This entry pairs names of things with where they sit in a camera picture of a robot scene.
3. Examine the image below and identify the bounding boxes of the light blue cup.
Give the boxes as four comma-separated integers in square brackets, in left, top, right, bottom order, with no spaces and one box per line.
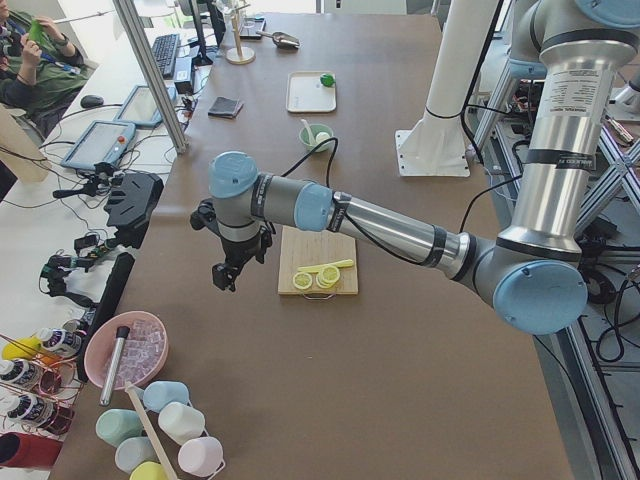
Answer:
[143,380,190,413]

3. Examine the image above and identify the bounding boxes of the yellow cup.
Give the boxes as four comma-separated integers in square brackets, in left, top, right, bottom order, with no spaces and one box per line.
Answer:
[129,461,168,480]

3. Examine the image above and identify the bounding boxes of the white ceramic spoon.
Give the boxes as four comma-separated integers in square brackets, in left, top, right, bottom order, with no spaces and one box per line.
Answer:
[301,118,317,147]

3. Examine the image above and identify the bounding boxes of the teach pendant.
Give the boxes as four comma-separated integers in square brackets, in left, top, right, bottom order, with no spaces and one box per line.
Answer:
[114,85,162,129]
[60,121,136,171]

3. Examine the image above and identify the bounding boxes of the pink cup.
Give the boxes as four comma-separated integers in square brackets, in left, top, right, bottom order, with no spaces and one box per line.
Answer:
[178,436,226,477]

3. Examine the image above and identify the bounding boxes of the white cup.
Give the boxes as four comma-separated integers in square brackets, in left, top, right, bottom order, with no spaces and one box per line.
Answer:
[158,402,206,445]

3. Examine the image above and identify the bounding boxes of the wooden cup rack pole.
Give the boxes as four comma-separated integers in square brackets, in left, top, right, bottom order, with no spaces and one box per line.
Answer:
[125,382,178,480]

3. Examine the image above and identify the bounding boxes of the upper lemon slice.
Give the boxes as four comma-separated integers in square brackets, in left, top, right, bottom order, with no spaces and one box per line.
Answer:
[316,267,341,289]

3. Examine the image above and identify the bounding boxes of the black keyboard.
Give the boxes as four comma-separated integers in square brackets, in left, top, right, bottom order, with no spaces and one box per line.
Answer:
[151,33,180,79]

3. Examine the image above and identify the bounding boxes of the cream rabbit tray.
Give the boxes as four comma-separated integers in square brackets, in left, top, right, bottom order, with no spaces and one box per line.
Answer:
[285,71,337,113]

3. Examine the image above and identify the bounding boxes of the white camera pole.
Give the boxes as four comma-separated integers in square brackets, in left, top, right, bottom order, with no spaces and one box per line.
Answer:
[396,0,501,177]

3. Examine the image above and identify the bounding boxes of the mint green cup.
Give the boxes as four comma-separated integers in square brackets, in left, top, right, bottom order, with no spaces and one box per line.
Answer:
[95,409,143,448]

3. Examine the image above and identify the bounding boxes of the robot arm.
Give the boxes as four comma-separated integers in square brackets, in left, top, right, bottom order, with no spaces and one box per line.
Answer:
[190,1,639,335]

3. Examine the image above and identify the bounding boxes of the far teach pendant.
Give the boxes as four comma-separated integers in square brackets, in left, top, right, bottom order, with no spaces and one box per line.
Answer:
[114,85,162,129]

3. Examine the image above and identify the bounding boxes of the pale blue cup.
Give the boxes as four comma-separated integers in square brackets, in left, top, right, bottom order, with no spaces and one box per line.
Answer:
[114,436,157,474]

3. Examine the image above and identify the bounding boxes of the wooden cutting board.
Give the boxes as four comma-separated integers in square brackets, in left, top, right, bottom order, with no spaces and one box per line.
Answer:
[277,226,359,296]

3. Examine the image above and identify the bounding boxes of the wooden cup stand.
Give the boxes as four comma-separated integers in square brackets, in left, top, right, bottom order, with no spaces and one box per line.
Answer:
[214,0,255,65]

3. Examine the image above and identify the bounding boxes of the grey folded cloth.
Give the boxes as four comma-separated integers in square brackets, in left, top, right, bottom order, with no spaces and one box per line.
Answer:
[207,96,244,119]

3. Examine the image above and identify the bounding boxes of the white steamed bun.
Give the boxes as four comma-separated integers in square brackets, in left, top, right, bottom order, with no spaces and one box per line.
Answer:
[315,131,331,144]

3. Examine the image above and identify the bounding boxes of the green lime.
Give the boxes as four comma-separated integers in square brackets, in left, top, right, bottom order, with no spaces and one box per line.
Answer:
[320,73,336,88]

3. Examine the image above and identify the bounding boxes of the aluminium frame post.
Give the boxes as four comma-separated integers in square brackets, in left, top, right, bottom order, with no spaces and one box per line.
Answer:
[112,0,188,154]

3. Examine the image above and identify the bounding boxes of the computer mouse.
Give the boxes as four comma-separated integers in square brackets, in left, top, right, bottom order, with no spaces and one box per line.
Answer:
[80,95,104,109]

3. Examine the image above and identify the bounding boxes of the near teach pendant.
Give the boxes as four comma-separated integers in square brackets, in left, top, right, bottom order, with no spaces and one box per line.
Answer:
[60,121,136,171]

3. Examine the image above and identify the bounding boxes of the seated person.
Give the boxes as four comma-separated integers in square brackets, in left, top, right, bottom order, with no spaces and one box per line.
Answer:
[1,1,90,136]

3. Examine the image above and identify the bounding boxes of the metal scoop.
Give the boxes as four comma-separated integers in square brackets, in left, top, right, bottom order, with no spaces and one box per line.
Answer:
[257,30,300,50]

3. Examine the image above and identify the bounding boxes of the metal tube in bowl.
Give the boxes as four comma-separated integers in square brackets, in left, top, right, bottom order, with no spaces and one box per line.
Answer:
[99,326,130,407]

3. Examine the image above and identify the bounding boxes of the lemon slice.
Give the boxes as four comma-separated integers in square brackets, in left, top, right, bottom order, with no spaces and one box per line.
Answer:
[292,271,314,291]
[316,267,341,289]

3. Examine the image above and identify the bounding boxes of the light green bowl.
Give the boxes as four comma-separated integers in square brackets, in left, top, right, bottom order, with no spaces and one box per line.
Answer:
[298,123,333,152]

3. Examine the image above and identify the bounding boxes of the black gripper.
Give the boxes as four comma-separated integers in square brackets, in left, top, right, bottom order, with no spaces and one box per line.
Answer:
[190,198,273,292]

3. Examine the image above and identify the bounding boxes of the pink ice bowl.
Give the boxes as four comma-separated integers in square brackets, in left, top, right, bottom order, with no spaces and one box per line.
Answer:
[84,311,169,390]

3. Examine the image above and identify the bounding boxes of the lower lemon slice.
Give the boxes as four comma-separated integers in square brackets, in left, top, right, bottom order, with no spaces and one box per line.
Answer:
[292,271,314,291]

